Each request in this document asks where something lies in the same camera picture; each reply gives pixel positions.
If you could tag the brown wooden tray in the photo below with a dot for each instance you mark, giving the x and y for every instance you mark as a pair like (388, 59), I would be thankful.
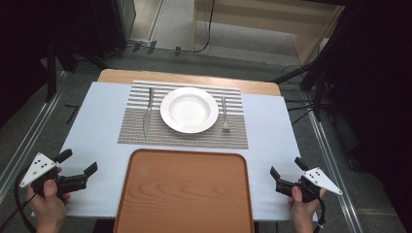
(184, 194)

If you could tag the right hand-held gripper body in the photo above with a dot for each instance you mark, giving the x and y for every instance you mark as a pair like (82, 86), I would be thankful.
(315, 178)

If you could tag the metal floor rail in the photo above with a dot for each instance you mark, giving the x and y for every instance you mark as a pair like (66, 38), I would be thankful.
(29, 142)
(333, 174)

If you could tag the dark cabinet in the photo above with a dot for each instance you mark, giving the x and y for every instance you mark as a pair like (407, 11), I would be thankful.
(110, 26)

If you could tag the person's right hand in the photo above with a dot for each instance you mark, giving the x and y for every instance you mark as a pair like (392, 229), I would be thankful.
(301, 213)

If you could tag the white table cover sheet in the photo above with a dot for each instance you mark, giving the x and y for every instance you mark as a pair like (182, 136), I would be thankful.
(97, 106)

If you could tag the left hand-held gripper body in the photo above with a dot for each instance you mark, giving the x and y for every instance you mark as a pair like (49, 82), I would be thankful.
(37, 168)

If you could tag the person's left hand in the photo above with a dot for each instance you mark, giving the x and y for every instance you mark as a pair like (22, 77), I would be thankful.
(48, 210)

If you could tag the silver table knife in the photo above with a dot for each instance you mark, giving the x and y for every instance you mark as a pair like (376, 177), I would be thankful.
(147, 118)

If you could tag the white deep plate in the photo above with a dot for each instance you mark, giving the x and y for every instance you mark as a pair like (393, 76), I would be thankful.
(189, 110)

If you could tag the silver fork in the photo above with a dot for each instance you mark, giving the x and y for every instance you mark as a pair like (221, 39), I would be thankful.
(224, 113)

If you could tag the black metal stand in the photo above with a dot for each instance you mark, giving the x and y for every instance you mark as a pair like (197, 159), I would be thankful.
(50, 71)

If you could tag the striped woven placemat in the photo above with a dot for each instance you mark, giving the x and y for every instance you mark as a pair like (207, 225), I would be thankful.
(194, 140)

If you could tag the light wooden shelf unit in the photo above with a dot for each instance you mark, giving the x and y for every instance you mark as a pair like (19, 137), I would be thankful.
(259, 22)

